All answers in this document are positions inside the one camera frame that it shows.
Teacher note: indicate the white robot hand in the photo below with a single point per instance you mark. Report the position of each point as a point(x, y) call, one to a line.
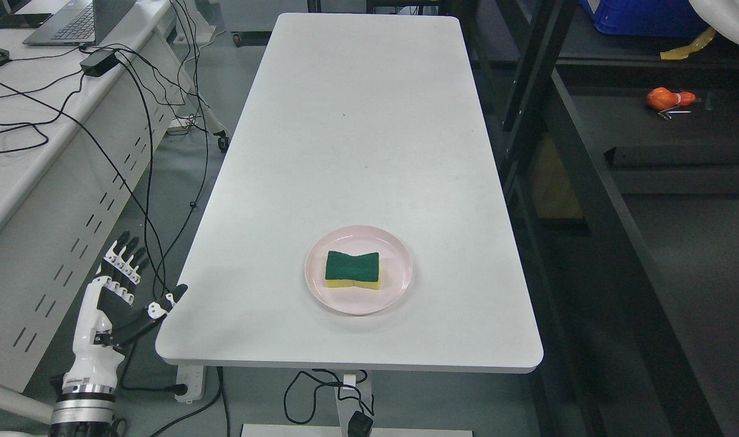
point(96, 362)

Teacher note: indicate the green yellow sponge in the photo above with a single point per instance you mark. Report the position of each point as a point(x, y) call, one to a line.
point(343, 270)

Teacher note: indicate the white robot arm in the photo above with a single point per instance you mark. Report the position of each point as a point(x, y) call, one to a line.
point(90, 411)

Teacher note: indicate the black metal shelf rack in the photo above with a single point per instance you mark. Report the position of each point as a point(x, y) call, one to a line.
point(627, 218)

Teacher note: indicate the white power strip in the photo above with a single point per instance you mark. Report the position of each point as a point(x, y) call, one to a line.
point(193, 377)

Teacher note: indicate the white side desk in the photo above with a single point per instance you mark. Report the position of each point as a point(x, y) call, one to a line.
point(71, 150)

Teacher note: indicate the black power adapter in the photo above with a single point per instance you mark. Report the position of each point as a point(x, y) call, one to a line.
point(99, 62)

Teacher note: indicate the grey laptop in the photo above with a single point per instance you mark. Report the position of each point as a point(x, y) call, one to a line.
point(80, 22)

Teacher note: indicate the pink round plate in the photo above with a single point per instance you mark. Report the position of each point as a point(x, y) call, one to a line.
point(395, 268)

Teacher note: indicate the white rectangular table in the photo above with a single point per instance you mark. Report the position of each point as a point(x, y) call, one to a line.
point(357, 120)

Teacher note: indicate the orange toy object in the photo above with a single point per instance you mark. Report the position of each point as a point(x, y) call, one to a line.
point(661, 99)

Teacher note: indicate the blue plastic bin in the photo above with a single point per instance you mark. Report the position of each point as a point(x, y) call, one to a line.
point(645, 18)

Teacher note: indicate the yellow tape piece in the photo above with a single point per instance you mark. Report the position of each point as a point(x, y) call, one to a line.
point(696, 45)

